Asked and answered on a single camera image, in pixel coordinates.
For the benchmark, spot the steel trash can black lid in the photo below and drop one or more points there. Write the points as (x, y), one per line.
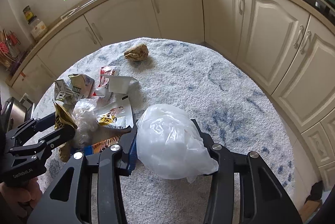
(13, 111)

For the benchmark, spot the brown fibrous lump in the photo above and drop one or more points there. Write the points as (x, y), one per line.
(136, 52)

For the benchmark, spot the yellow label bottle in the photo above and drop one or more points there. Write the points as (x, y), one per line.
(28, 13)

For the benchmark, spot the clear crumpled plastic bag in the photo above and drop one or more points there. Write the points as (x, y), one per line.
(83, 119)

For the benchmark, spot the white wrapper with figure print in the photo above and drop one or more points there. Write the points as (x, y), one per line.
(115, 114)

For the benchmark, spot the yellow black snack wrapper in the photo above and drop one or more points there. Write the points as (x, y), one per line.
(62, 116)

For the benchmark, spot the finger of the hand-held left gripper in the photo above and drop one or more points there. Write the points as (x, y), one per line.
(57, 137)
(34, 124)

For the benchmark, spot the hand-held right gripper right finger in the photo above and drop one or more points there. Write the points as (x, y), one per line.
(227, 161)

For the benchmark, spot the person's left hand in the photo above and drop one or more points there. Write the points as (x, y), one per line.
(28, 195)

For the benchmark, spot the crushed green white carton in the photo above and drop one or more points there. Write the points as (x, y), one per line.
(78, 85)

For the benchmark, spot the glass jar with lid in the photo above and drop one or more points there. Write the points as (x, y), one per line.
(38, 30)

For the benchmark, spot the brown scrap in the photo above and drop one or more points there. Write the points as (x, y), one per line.
(64, 154)

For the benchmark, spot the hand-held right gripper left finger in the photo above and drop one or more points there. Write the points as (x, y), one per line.
(132, 153)

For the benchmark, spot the blue white patterned table mat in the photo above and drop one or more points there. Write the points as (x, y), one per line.
(196, 88)

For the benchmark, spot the white knotted plastic bag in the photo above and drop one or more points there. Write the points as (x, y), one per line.
(170, 143)

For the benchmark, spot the blue orange striped package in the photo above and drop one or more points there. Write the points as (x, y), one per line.
(99, 147)

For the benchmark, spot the torn white wrapper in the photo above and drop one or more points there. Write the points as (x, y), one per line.
(119, 84)

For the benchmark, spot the red white snack wrapper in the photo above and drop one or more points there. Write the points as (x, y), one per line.
(104, 75)

